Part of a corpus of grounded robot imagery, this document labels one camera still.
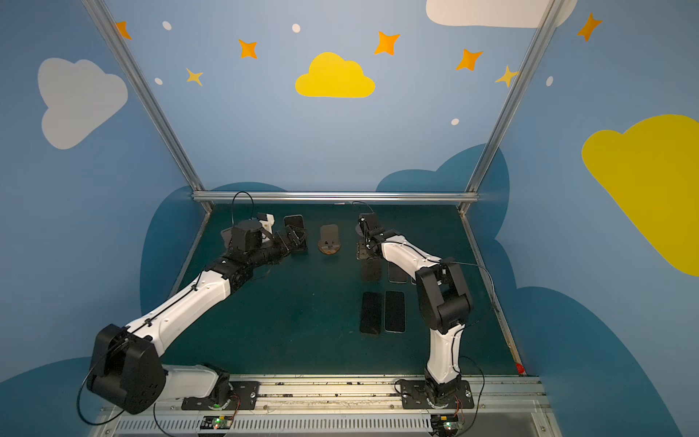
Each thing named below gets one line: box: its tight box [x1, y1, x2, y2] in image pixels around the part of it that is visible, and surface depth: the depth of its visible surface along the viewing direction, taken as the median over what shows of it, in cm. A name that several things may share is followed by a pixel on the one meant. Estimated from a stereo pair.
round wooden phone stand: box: [317, 240, 342, 255], surface depth 108 cm
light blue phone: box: [384, 290, 406, 334], surface depth 91 cm
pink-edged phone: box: [283, 214, 305, 229], surface depth 100 cm
